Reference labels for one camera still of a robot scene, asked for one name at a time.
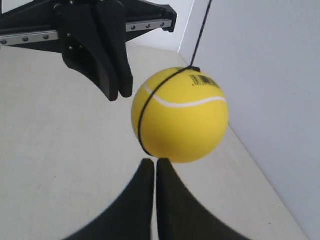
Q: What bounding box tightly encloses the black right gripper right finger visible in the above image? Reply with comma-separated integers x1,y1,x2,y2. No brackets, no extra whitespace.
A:
156,158,247,240

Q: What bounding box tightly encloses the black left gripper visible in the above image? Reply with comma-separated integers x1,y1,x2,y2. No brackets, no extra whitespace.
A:
0,0,178,102

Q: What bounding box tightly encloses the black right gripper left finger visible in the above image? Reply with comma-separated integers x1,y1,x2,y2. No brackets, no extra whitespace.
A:
66,158,155,240

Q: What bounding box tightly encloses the black hanging string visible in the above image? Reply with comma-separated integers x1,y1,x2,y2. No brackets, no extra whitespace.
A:
136,0,215,158

